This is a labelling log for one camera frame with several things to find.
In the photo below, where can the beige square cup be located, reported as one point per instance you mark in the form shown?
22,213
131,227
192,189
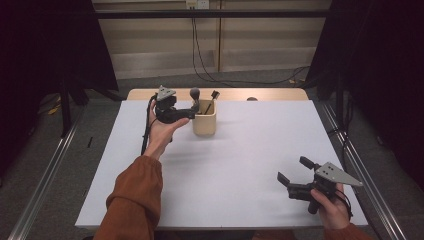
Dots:
205,125

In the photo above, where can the black metal stand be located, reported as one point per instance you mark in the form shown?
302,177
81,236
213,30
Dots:
65,110

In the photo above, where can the thin black angled brush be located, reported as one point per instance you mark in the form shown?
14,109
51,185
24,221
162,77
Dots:
211,103

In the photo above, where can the person's right hand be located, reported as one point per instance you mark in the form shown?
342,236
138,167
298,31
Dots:
335,213

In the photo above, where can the metal floor rail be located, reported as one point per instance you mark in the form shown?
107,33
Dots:
50,173
366,200

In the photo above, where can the black curtain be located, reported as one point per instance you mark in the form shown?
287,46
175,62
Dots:
40,50
383,66

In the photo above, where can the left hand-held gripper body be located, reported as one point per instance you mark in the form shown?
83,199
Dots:
165,110

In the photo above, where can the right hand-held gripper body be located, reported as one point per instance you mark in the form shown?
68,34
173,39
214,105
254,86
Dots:
330,175

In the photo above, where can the black round makeup brush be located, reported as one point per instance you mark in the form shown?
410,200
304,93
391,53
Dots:
195,93

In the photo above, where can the white table mat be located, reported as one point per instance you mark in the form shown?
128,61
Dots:
233,173

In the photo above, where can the small black floor item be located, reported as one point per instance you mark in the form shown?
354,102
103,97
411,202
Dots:
89,142

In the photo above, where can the black horizontal frame bar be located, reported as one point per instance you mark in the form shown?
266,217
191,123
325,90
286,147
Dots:
213,13

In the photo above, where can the white wall socket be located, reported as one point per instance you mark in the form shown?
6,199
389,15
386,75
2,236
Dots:
197,4

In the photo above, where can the yellow floor tape piece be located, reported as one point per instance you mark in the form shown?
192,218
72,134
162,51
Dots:
54,110

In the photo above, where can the person's left hand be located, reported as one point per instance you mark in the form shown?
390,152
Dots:
160,136

